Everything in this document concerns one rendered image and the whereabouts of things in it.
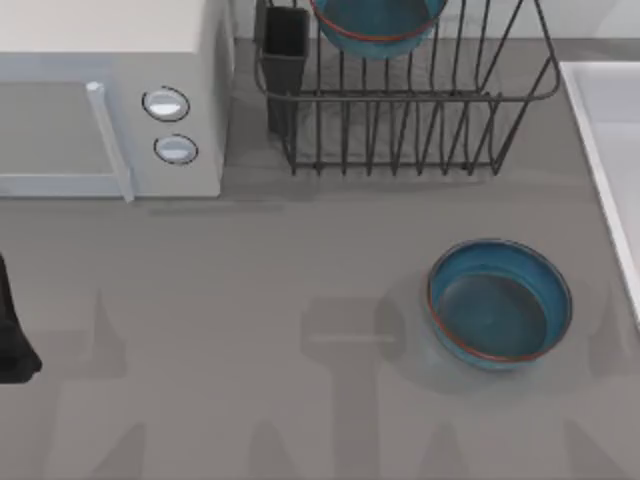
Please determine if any blue bowl with red rim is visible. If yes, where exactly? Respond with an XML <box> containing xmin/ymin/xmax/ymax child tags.
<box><xmin>427</xmin><ymin>238</ymin><xmax>574</xmax><ymax>373</ymax></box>
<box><xmin>309</xmin><ymin>0</ymin><xmax>450</xmax><ymax>61</ymax></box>

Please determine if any pale microwave oven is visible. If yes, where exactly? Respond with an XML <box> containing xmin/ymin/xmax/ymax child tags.
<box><xmin>0</xmin><ymin>0</ymin><xmax>236</xmax><ymax>204</ymax></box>

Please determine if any black cutlery holder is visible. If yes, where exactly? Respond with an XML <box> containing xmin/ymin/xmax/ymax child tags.
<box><xmin>254</xmin><ymin>0</ymin><xmax>311</xmax><ymax>135</ymax></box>

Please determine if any dark wire dish rack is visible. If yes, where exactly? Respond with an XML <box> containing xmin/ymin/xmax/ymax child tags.
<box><xmin>253</xmin><ymin>0</ymin><xmax>561</xmax><ymax>177</ymax></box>

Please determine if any small microwave knob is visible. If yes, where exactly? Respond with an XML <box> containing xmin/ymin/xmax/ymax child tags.
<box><xmin>153</xmin><ymin>133</ymin><xmax>200</xmax><ymax>166</ymax></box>

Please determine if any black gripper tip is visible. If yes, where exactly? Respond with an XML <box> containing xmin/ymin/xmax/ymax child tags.
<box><xmin>0</xmin><ymin>253</ymin><xmax>43</xmax><ymax>385</ymax></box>

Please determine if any large microwave knob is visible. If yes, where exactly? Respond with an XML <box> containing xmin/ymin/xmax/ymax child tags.
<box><xmin>141</xmin><ymin>85</ymin><xmax>191</xmax><ymax>124</ymax></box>

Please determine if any microwave door handle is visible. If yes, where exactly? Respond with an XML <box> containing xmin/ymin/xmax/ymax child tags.
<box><xmin>85</xmin><ymin>81</ymin><xmax>135</xmax><ymax>204</ymax></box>

